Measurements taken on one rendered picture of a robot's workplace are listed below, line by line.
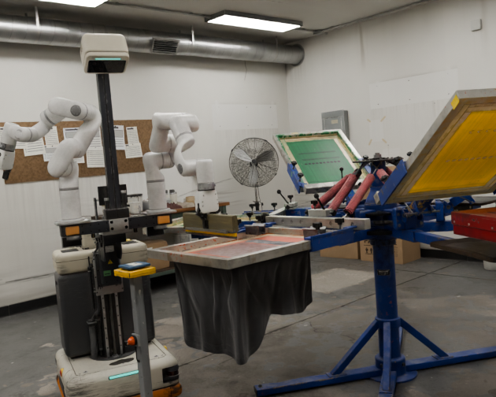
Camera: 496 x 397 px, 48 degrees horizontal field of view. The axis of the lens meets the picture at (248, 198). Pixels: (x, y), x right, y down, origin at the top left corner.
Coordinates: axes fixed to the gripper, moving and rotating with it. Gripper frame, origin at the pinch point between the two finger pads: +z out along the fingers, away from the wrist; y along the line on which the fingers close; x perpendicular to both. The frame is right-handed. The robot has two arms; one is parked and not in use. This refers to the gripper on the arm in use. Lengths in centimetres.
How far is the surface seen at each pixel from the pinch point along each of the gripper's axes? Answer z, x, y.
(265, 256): 12.9, 29.9, -5.1
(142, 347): 49, -9, 34
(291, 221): 9, -14, -68
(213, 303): 34.2, 5.4, 4.9
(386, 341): 84, 10, -115
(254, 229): 9.9, -17.6, -43.2
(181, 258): 13.1, -1.2, 15.3
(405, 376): 109, 12, -128
